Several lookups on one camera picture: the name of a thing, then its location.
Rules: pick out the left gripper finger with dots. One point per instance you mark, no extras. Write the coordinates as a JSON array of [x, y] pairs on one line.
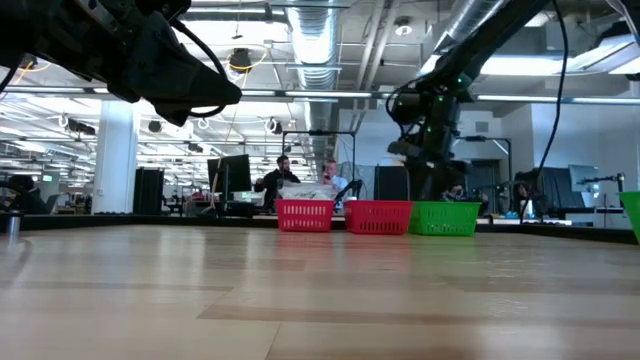
[[185, 80]]

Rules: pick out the clear bag of cotton balls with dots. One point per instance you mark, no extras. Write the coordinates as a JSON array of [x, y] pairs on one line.
[[307, 191]]

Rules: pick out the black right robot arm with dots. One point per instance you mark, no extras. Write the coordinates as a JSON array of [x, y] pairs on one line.
[[470, 50]]

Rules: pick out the person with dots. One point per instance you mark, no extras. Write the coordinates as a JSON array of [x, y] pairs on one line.
[[277, 182], [530, 197], [456, 192], [335, 177], [25, 197]]

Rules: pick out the black ceiling device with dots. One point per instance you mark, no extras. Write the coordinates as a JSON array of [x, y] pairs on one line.
[[240, 60]]

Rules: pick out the red plastic basket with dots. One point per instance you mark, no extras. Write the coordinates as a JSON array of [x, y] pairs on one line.
[[305, 216], [377, 217]]

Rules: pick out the white canister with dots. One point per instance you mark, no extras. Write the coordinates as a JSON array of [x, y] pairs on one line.
[[528, 209]]

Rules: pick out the black computer monitor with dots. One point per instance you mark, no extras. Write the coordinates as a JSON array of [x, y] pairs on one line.
[[230, 174]]

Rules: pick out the white pillar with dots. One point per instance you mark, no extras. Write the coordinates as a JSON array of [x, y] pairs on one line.
[[115, 165]]

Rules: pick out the black cabinet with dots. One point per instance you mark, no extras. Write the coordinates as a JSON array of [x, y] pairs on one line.
[[148, 192]]

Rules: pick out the long ceiling light bar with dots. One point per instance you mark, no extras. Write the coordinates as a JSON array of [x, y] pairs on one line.
[[325, 94]]

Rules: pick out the grey computer monitor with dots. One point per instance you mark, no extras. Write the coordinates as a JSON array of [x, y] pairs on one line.
[[582, 177]]

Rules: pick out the small metal cylinder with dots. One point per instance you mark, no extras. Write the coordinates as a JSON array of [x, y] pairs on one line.
[[13, 225]]

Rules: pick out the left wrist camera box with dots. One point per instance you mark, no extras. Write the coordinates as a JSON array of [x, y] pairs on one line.
[[172, 115]]

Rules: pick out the black frame stand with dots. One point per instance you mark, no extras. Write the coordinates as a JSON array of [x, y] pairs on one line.
[[320, 133], [500, 145]]

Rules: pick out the silver spiral air duct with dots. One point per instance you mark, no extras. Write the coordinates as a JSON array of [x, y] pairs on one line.
[[315, 40]]

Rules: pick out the silver slanted air duct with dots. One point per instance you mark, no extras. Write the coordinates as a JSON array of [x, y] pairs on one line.
[[465, 20]]

